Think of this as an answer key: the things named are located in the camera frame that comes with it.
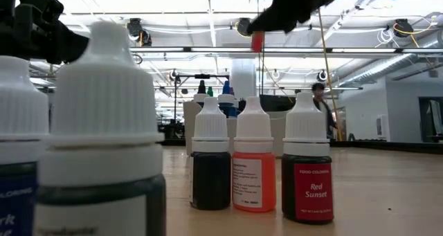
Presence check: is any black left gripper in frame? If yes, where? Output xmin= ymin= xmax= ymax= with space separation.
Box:
xmin=0 ymin=0 xmax=90 ymax=66

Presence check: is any small bottle dark blue label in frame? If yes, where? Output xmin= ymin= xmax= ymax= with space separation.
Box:
xmin=0 ymin=54 xmax=49 ymax=236

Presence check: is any person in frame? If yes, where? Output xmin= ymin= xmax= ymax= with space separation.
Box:
xmin=310 ymin=82 xmax=338 ymax=140

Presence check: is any distant black frame rig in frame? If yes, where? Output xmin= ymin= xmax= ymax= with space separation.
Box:
xmin=174 ymin=73 xmax=230 ymax=140

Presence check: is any silver ceiling air duct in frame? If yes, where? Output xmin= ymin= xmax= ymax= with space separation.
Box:
xmin=341 ymin=38 xmax=443 ymax=89

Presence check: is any black distant monitor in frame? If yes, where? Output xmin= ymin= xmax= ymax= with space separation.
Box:
xmin=238 ymin=93 xmax=298 ymax=114

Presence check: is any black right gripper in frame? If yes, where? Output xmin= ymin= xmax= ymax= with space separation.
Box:
xmin=246 ymin=0 xmax=354 ymax=35

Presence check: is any small dark food coloring bottle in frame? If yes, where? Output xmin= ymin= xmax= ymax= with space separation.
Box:
xmin=33 ymin=21 xmax=167 ymax=236

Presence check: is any small black food coloring bottle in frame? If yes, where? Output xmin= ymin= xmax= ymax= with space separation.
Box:
xmin=188 ymin=96 xmax=232 ymax=210

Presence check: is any large blue-tipped coloring bottle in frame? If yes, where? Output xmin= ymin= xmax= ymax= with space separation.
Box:
xmin=217 ymin=80 xmax=239 ymax=118

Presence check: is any small Red Sunset labelled bottle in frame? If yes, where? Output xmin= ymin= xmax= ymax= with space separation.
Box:
xmin=280 ymin=91 xmax=335 ymax=225

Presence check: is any white building column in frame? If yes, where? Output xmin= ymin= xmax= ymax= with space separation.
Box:
xmin=229 ymin=57 xmax=257 ymax=101

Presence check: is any white cable coil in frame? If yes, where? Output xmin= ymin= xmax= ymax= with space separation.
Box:
xmin=376 ymin=27 xmax=395 ymax=47

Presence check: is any black aluminium table frame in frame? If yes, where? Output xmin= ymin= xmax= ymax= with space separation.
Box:
xmin=161 ymin=138 xmax=443 ymax=154

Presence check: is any distant black workstation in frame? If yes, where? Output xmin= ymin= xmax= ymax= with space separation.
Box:
xmin=157 ymin=120 xmax=190 ymax=140

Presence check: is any thick yellow cable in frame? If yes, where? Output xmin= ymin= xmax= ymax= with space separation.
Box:
xmin=317 ymin=9 xmax=343 ymax=142

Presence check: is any light grey plastic bin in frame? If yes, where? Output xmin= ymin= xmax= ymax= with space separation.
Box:
xmin=182 ymin=100 xmax=287 ymax=157

